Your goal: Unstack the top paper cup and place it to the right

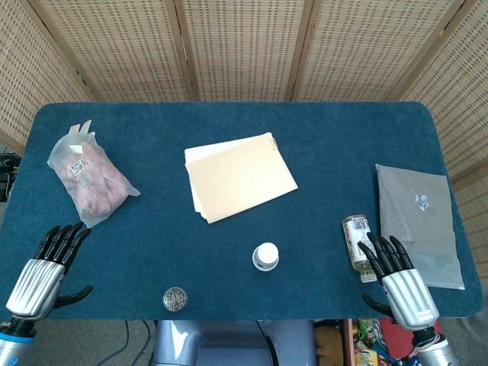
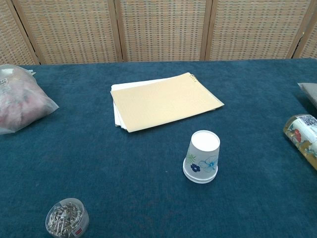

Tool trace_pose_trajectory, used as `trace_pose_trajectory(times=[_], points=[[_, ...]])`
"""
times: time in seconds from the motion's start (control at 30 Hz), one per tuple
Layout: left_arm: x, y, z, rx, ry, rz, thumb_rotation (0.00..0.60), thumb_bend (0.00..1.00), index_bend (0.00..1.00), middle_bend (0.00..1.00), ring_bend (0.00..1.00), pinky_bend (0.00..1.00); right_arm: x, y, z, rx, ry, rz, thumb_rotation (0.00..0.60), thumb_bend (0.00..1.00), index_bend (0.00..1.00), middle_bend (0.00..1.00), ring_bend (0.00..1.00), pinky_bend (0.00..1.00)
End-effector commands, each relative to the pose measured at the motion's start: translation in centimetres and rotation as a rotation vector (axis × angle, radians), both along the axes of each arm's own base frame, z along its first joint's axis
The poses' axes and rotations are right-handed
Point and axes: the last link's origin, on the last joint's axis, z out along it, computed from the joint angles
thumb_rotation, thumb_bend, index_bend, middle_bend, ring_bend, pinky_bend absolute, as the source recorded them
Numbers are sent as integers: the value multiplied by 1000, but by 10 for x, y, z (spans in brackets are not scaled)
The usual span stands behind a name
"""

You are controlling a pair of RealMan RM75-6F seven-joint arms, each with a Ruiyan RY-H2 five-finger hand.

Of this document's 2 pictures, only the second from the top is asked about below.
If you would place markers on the clear bottle floral label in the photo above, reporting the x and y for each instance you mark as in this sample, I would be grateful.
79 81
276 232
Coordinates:
303 134

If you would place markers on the grey plastic pouch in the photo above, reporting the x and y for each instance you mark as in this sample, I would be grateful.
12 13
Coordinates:
310 93

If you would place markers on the clear bag pink contents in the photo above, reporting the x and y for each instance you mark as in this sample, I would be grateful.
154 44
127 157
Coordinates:
22 104

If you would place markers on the blue tablecloth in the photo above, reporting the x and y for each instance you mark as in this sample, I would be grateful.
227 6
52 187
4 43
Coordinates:
123 173

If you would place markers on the clear box of paper clips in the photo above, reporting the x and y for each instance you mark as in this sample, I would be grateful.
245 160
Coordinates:
65 218

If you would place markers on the tan spiral notebook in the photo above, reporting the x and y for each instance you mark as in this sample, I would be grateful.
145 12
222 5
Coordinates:
166 101

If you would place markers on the white cup blue flowers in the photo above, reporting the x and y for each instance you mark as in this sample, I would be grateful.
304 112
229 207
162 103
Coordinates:
201 153

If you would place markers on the woven folding screen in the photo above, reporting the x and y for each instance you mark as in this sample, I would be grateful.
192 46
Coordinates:
161 29

